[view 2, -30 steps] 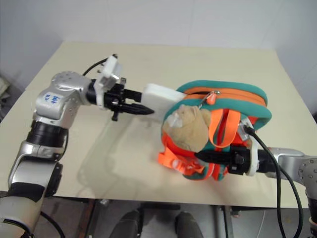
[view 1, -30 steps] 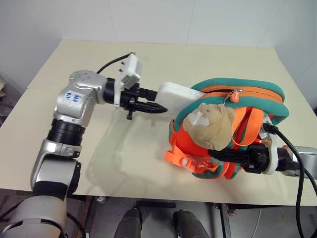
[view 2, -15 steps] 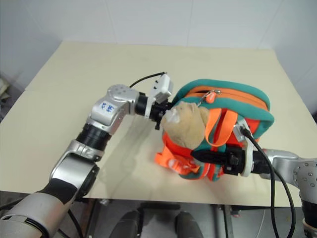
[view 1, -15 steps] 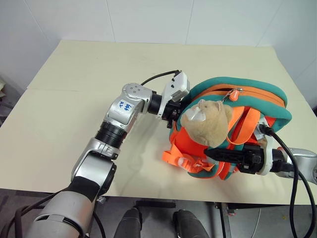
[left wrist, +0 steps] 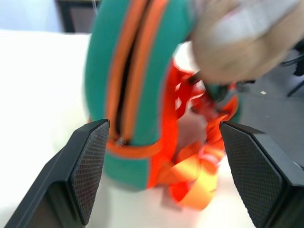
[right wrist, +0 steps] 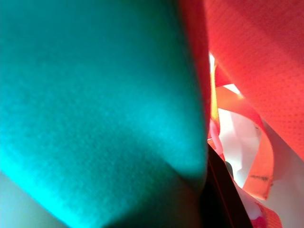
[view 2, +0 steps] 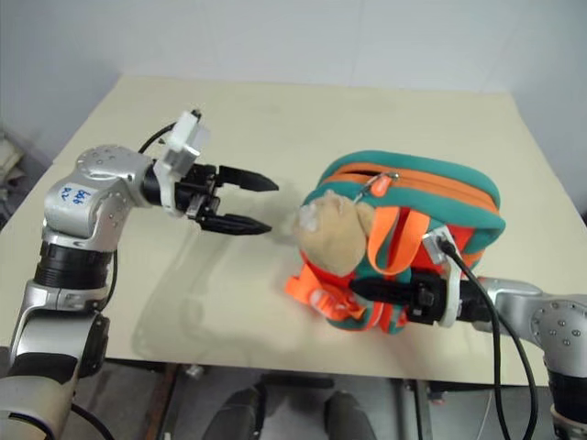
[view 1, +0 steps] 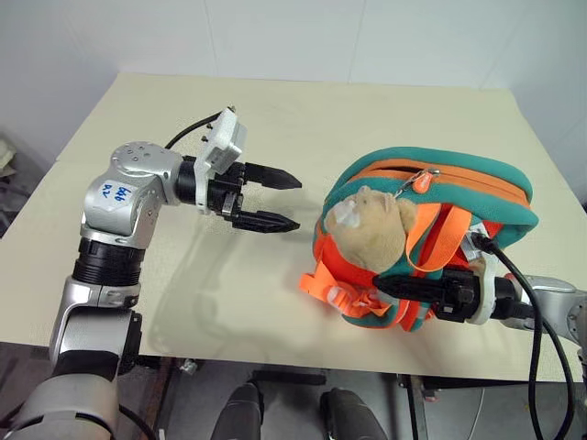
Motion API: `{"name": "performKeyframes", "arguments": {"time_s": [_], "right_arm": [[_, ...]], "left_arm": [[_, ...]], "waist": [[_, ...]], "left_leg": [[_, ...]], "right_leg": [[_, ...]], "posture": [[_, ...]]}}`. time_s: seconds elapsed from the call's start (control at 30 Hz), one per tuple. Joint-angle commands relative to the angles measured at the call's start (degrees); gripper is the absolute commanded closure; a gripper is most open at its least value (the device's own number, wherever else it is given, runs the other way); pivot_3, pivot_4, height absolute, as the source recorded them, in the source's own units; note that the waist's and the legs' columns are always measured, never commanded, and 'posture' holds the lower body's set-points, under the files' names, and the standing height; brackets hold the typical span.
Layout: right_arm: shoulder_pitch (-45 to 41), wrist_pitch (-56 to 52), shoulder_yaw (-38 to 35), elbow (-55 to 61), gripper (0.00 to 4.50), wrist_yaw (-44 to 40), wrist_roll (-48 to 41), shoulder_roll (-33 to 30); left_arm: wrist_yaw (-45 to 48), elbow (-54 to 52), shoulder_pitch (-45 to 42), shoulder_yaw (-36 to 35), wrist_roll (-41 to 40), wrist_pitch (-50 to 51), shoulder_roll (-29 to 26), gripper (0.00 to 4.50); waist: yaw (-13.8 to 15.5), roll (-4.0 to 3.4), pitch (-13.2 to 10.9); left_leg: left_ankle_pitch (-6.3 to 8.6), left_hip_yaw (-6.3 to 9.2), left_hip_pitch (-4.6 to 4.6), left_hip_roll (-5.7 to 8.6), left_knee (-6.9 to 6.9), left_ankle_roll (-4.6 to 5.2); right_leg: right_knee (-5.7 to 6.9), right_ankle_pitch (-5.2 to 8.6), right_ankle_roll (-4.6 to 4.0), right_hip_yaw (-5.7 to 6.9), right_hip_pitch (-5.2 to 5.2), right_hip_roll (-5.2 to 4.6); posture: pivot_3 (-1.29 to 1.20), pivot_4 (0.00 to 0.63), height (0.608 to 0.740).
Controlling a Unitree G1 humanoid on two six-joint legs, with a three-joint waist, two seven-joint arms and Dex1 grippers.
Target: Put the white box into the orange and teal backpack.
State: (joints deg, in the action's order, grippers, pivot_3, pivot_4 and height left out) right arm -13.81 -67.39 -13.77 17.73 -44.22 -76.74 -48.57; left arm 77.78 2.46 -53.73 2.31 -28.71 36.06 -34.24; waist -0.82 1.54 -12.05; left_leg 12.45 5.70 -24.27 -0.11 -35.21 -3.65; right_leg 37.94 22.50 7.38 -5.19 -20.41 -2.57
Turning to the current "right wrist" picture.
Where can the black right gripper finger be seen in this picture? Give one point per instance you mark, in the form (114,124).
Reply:
(221,204)

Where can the orange and teal backpack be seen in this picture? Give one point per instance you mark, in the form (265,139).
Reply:
(99,95)

